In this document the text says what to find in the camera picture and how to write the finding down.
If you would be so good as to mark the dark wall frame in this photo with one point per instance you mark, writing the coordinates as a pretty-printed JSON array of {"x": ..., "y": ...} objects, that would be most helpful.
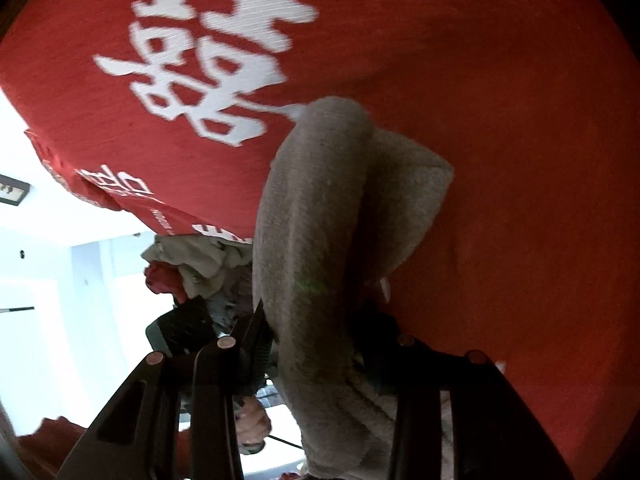
[{"x": 12, "y": 191}]

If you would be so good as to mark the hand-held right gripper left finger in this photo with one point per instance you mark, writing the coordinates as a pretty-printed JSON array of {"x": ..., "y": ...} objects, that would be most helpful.
[{"x": 252, "y": 340}]

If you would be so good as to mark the crumpled light grey garment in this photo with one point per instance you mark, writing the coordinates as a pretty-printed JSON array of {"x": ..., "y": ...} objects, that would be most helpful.
[{"x": 192, "y": 257}]

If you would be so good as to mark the person's left hand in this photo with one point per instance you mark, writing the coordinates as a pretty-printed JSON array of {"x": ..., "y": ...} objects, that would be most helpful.
[{"x": 252, "y": 425}]

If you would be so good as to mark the black rod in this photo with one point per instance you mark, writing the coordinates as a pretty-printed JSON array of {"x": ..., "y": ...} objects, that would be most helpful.
[{"x": 17, "y": 308}]

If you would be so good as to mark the grey fleece small garment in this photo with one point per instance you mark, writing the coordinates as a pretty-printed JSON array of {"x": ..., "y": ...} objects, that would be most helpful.
[{"x": 310, "y": 210}]

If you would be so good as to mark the red blanket with white print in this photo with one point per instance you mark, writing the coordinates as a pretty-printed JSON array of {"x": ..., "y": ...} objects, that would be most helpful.
[{"x": 500, "y": 160}]

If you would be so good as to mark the crumpled red garment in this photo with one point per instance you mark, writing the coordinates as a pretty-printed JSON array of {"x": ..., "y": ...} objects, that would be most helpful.
[{"x": 162, "y": 282}]

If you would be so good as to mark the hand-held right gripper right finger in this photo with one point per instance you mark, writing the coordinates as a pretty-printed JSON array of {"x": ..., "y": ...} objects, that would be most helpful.
[{"x": 415, "y": 360}]

